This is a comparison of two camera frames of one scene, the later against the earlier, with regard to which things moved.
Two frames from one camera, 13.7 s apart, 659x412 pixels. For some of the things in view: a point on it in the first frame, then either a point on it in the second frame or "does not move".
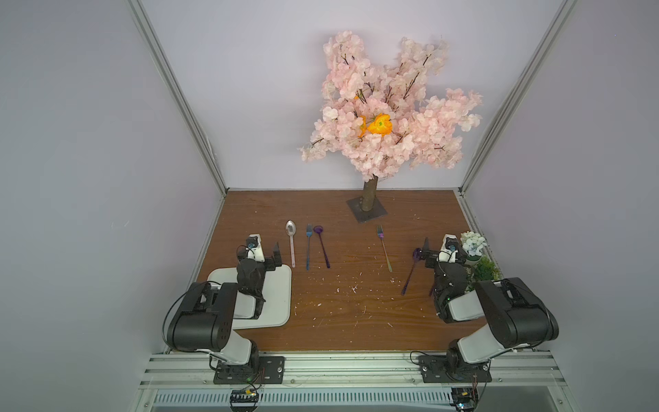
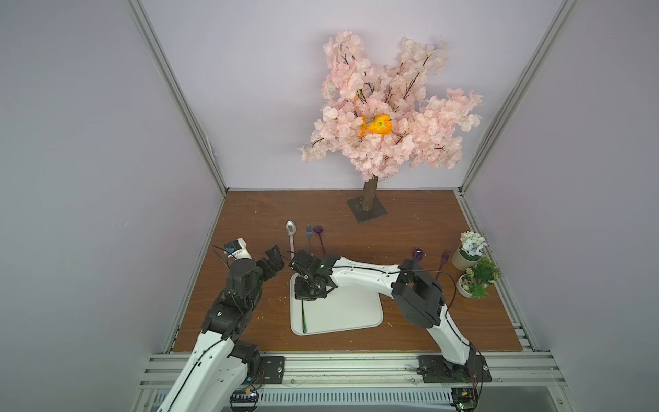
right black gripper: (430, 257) → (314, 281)
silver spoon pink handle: (291, 227) does not move
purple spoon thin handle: (318, 229) does not move
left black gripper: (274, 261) does not move
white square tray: (276, 310) → (343, 307)
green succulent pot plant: (486, 269) does not move
